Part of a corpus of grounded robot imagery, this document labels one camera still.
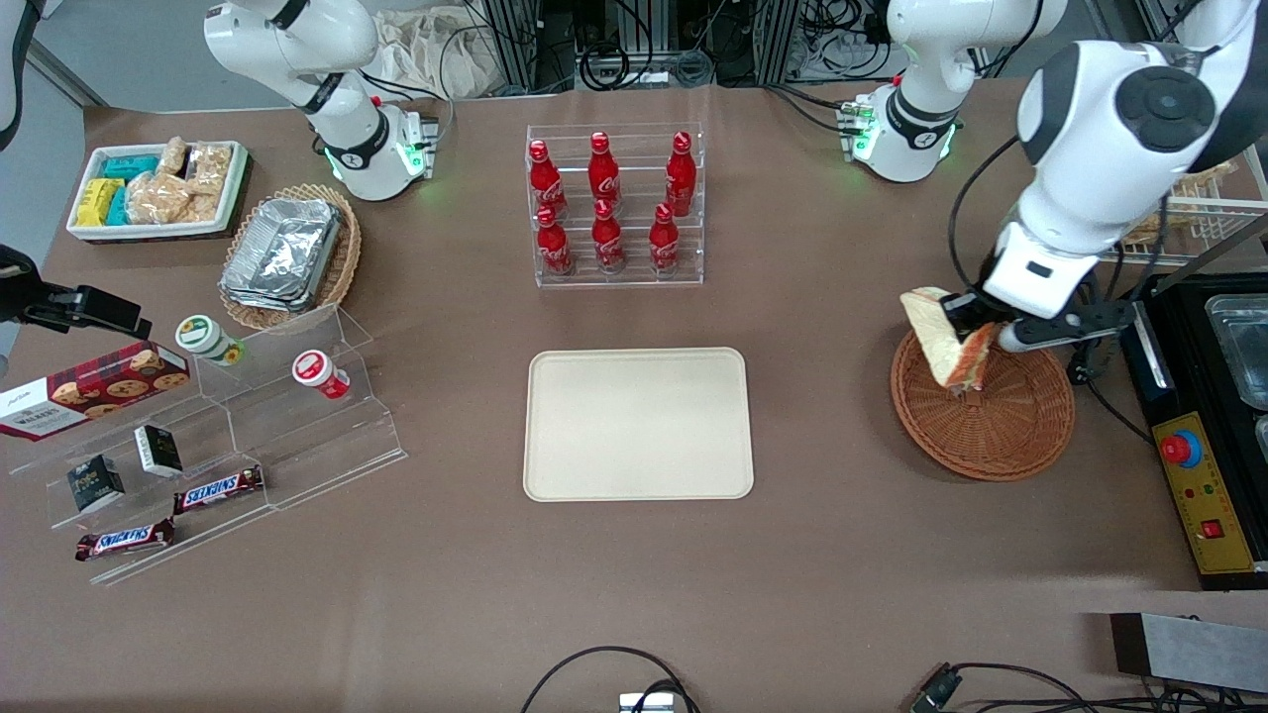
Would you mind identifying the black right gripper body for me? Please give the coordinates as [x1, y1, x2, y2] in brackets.
[0, 246, 43, 324]

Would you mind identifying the triangle sandwich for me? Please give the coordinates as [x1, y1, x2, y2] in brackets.
[899, 286, 998, 399]

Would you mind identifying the round brown wicker basket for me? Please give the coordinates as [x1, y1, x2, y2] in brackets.
[890, 327, 1077, 483]

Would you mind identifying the oval light wicker basket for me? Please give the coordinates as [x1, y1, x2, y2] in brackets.
[218, 183, 363, 332]

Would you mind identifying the beige plastic tray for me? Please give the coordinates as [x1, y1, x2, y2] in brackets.
[523, 347, 756, 503]

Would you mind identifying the yellow snack pack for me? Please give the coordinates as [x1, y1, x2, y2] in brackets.
[76, 178, 124, 228]

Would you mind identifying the white rectangular snack bin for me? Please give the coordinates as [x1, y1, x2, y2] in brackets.
[65, 141, 252, 243]

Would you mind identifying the red tartan cookie box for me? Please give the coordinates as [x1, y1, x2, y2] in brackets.
[0, 342, 191, 443]

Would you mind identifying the black appliance with yellow panel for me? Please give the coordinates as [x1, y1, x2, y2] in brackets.
[1111, 269, 1268, 592]

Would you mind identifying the green lid yogurt cup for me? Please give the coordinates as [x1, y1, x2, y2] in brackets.
[175, 314, 246, 368]

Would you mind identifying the black box with gold print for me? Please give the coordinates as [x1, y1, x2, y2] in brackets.
[66, 454, 127, 514]

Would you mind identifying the black box with white side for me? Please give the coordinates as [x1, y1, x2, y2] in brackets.
[134, 424, 185, 478]

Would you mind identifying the stack of foil trays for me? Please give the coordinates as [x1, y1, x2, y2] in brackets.
[220, 197, 345, 314]

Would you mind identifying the brown Snickers bar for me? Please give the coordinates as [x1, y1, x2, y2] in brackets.
[75, 518, 177, 562]
[173, 464, 265, 515]

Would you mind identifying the red lid yogurt cup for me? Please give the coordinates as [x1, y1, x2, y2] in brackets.
[291, 350, 351, 401]

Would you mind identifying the red cola bottle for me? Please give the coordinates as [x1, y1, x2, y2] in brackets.
[591, 199, 626, 275]
[527, 139, 569, 217]
[665, 131, 698, 217]
[588, 131, 622, 209]
[535, 205, 575, 278]
[649, 203, 682, 274]

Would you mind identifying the clear acrylic stepped display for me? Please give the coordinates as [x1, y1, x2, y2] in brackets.
[8, 302, 408, 587]

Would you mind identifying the clear acrylic bottle rack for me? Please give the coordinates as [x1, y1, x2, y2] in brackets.
[525, 123, 706, 289]

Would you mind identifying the grey metal block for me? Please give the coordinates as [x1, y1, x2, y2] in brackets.
[1109, 612, 1268, 694]

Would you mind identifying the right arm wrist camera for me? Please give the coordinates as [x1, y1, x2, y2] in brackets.
[18, 285, 152, 340]

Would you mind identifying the black power cable with plug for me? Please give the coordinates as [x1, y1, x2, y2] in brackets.
[1068, 337, 1155, 444]

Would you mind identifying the white wire rack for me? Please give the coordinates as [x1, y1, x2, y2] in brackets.
[1100, 149, 1268, 268]

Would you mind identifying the aluminium frame post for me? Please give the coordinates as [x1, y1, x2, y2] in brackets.
[482, 0, 543, 95]
[758, 0, 805, 85]

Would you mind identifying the black cable with connector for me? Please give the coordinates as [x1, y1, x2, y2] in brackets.
[909, 662, 1268, 713]

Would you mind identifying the black looped cable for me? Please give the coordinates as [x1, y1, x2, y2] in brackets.
[520, 646, 699, 713]

